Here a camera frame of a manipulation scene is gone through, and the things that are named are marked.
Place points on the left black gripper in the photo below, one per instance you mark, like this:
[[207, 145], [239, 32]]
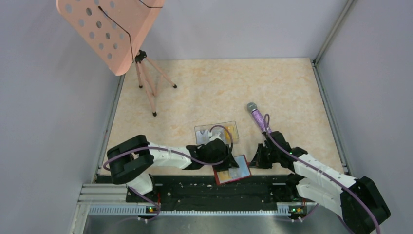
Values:
[[229, 162]]

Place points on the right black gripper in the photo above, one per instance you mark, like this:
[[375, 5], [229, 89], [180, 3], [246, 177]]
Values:
[[258, 162]]

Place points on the white credit card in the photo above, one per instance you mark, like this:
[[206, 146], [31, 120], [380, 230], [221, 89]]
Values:
[[236, 173]]

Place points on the red leather card holder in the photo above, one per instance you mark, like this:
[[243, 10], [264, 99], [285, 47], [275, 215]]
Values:
[[242, 162]]

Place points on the clear plastic card tray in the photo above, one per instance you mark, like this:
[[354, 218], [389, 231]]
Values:
[[227, 132]]

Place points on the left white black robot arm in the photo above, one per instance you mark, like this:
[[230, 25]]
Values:
[[128, 162]]

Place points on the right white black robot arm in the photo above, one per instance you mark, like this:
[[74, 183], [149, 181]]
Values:
[[332, 181]]

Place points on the silver credit card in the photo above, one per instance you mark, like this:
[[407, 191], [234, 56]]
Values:
[[202, 136]]

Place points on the purple glitter microphone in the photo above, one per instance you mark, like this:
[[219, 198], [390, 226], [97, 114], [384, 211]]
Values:
[[257, 116]]

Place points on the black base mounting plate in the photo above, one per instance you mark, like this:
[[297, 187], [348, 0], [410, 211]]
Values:
[[201, 193]]

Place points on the pink perforated music stand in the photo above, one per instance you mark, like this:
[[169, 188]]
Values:
[[116, 30]]

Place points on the aluminium frame rail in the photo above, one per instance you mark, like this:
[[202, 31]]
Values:
[[119, 199]]

